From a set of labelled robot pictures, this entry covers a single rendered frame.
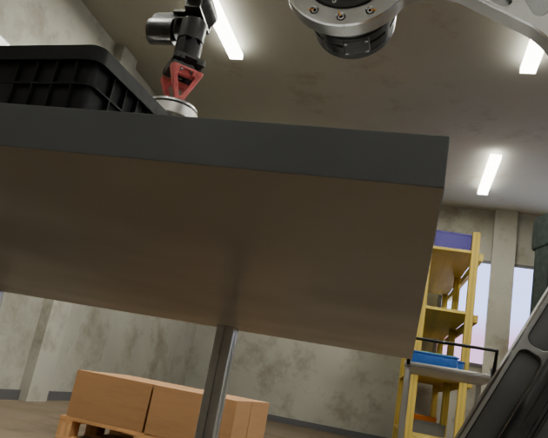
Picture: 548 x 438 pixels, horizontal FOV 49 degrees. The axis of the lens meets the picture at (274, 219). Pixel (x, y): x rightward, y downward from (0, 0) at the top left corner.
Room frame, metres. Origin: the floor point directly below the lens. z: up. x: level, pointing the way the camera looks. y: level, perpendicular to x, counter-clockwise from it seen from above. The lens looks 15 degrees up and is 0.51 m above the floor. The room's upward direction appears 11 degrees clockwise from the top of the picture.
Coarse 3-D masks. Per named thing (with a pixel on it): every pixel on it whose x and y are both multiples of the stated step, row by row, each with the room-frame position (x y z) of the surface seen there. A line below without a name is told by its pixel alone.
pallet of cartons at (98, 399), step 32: (96, 384) 3.56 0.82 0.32; (128, 384) 3.51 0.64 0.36; (160, 384) 3.60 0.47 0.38; (64, 416) 3.60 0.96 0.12; (96, 416) 3.55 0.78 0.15; (128, 416) 3.49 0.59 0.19; (160, 416) 3.42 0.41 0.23; (192, 416) 3.38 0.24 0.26; (224, 416) 3.33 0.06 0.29; (256, 416) 3.74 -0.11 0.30
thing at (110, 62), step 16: (0, 48) 0.83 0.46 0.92; (16, 48) 0.82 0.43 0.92; (32, 48) 0.81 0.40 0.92; (48, 48) 0.80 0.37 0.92; (64, 48) 0.79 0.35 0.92; (80, 48) 0.78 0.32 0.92; (96, 48) 0.78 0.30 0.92; (112, 64) 0.80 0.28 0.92; (128, 80) 0.85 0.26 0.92; (144, 96) 0.89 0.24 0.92; (160, 112) 0.95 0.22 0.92
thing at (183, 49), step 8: (184, 40) 1.12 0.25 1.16; (192, 40) 1.12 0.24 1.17; (176, 48) 1.13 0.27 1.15; (184, 48) 1.12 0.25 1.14; (192, 48) 1.12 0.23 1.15; (200, 48) 1.14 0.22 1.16; (176, 56) 1.11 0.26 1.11; (184, 56) 1.09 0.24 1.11; (192, 56) 1.10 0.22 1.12; (200, 56) 1.15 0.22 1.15; (192, 64) 1.13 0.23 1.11; (200, 64) 1.11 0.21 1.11
